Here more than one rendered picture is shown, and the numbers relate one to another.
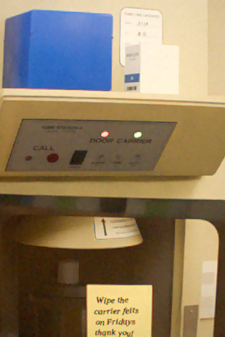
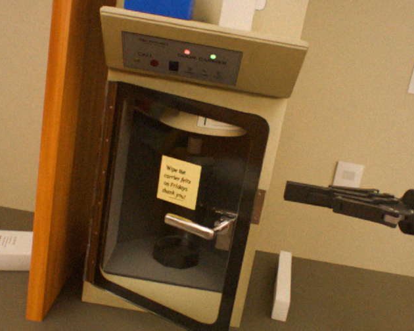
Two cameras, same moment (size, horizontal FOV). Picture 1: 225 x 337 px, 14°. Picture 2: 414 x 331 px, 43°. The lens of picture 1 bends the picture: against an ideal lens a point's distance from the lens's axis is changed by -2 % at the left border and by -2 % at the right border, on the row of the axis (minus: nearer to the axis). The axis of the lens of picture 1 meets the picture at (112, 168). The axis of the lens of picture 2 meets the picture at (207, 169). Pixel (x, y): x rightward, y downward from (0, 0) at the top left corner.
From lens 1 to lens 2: 0.48 m
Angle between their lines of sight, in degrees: 27
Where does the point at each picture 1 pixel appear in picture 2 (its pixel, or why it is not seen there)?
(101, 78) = (181, 9)
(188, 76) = (286, 19)
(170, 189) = (255, 102)
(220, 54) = (397, 11)
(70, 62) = not seen: outside the picture
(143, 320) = (192, 190)
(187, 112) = (249, 45)
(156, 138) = (229, 62)
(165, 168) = (245, 86)
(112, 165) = (201, 75)
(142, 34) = not seen: outside the picture
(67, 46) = not seen: outside the picture
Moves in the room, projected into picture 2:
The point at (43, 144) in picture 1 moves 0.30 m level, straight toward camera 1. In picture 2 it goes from (144, 52) to (14, 50)
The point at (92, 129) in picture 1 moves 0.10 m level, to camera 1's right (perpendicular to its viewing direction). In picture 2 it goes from (176, 46) to (233, 58)
